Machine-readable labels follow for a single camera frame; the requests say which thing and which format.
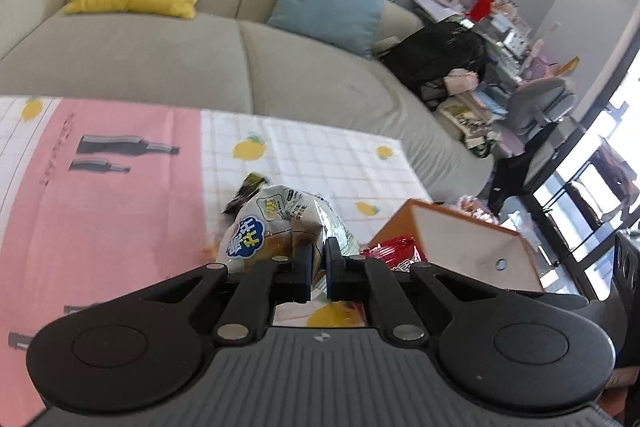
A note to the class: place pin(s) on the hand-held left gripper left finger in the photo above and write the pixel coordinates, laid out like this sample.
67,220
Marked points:
314,263

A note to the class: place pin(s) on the grey office chair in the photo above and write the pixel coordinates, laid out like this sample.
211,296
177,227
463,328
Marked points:
540,99

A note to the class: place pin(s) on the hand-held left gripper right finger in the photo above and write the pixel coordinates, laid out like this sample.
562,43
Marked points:
330,263

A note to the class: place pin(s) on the green and black bag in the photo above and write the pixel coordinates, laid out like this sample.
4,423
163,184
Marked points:
482,147

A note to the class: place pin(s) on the red cloth item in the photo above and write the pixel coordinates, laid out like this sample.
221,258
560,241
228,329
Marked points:
481,3

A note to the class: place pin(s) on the pink pouch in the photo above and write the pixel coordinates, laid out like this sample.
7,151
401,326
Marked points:
460,82

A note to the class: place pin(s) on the pile of books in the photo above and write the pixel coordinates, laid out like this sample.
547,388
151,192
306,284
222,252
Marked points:
467,112

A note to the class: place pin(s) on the orange storage box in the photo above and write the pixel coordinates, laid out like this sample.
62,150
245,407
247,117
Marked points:
450,232

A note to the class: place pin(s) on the silver bread snack bag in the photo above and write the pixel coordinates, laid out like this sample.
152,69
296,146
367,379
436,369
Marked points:
280,213

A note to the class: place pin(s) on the black framed window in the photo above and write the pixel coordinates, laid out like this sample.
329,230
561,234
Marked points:
580,187

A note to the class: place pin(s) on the black backpack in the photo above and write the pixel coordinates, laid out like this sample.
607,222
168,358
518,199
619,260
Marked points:
435,52

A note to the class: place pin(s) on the red snack packet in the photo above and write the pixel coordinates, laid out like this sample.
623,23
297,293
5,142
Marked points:
395,249

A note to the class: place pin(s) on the beige sofa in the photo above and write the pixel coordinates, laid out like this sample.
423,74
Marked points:
150,52

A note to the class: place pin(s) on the black snack packet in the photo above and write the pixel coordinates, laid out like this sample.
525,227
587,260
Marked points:
245,192

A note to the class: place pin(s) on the pink and white lemon tablecloth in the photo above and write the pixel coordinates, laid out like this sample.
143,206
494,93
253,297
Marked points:
100,217

